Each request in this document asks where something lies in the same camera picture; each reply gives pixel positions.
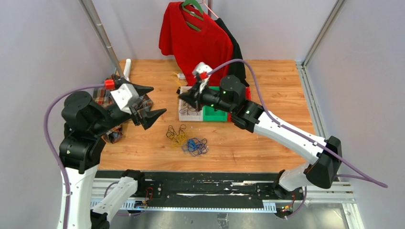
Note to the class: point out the black t-shirt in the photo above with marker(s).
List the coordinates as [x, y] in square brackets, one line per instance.
[236, 68]

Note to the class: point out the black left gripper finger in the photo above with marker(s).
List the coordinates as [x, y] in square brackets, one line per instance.
[148, 118]
[139, 90]

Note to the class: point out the green plastic bin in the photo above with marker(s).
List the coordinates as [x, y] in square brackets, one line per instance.
[210, 114]

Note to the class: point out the red t-shirt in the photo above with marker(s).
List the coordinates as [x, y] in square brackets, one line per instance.
[192, 41]

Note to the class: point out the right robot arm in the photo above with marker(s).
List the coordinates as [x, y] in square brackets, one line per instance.
[321, 166]

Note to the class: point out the white plastic bin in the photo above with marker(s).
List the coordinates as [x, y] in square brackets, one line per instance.
[187, 113]

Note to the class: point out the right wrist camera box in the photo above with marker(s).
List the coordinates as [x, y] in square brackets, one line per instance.
[202, 73]

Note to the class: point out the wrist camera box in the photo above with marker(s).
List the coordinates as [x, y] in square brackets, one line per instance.
[125, 96]
[202, 73]

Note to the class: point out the green clothes hanger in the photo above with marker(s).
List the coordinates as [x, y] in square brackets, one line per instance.
[195, 5]

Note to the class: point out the pink clothes hanger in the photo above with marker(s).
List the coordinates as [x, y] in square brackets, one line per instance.
[209, 5]

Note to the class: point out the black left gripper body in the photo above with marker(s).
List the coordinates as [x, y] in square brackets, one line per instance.
[134, 114]

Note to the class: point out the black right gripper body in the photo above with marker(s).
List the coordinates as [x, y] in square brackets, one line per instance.
[208, 98]

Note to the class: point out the red plastic bin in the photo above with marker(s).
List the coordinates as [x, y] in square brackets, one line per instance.
[247, 95]

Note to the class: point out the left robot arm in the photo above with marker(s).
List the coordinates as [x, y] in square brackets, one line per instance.
[79, 153]

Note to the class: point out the white stand with pole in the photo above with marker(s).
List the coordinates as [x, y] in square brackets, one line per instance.
[93, 17]

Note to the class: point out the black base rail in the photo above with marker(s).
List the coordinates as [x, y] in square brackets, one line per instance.
[210, 191]

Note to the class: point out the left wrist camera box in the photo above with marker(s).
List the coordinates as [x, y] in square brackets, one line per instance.
[125, 96]

